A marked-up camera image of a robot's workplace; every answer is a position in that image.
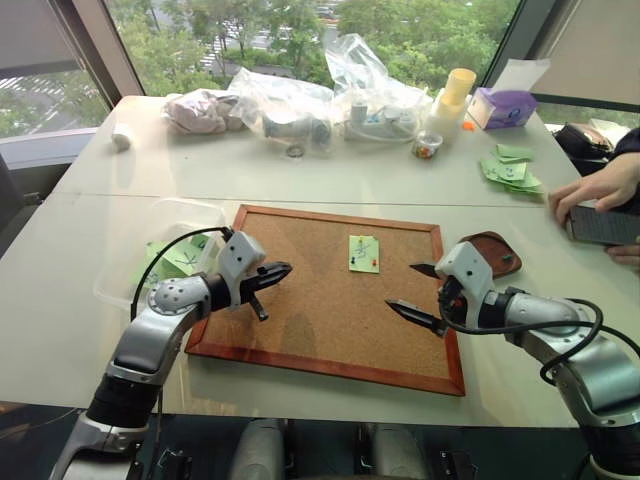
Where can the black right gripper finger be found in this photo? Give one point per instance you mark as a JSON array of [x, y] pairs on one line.
[[426, 270], [415, 315]]

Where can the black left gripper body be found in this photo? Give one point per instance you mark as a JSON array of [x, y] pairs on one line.
[[254, 285]]

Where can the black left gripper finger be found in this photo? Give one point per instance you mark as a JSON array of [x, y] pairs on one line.
[[259, 307], [276, 271]]

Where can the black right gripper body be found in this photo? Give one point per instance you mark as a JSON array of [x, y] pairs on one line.
[[451, 302]]

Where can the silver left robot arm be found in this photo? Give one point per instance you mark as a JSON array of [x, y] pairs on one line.
[[150, 340]]

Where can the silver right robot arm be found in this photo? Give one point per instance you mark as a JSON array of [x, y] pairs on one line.
[[600, 370]]

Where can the wood-framed cork board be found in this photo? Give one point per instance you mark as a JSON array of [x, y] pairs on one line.
[[310, 280]]

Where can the green paper note with writing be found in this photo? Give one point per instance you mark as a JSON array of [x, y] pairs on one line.
[[361, 245]]

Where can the small cup of coloured pins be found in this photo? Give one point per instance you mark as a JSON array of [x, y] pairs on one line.
[[426, 146]]

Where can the person's bare hand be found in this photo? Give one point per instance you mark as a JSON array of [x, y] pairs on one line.
[[625, 255], [600, 185]]

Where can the clear plastic container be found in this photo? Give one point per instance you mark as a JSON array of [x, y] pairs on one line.
[[120, 272]]

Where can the grey rounded shape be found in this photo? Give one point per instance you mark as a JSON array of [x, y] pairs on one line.
[[397, 452], [260, 450]]

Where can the small orange object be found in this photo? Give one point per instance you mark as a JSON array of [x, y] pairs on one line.
[[468, 127]]

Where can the dark smartphone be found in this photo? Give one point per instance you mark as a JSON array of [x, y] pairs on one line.
[[600, 227]]

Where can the clear plastic bag with parts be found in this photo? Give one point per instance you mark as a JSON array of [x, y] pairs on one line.
[[285, 100]]

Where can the purple tissue box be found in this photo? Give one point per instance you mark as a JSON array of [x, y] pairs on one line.
[[505, 110]]

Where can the pale yellow cup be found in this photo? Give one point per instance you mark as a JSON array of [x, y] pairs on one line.
[[459, 85]]

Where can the black bag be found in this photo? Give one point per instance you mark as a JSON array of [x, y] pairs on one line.
[[580, 145]]

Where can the small white roll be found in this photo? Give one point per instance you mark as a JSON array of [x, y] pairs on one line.
[[121, 136]]

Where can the large clear plastic bag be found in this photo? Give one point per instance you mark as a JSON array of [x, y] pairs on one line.
[[360, 70]]

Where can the white tissue sheet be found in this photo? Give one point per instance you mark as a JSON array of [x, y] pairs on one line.
[[520, 75]]

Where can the person's dark sleeve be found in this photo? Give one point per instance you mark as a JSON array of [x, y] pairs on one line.
[[629, 145]]

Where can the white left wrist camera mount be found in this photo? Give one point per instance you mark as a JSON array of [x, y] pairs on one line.
[[240, 255]]

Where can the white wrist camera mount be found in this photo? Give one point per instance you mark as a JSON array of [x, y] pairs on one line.
[[465, 265], [240, 255]]

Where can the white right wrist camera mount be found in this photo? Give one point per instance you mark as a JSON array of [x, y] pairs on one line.
[[465, 265]]

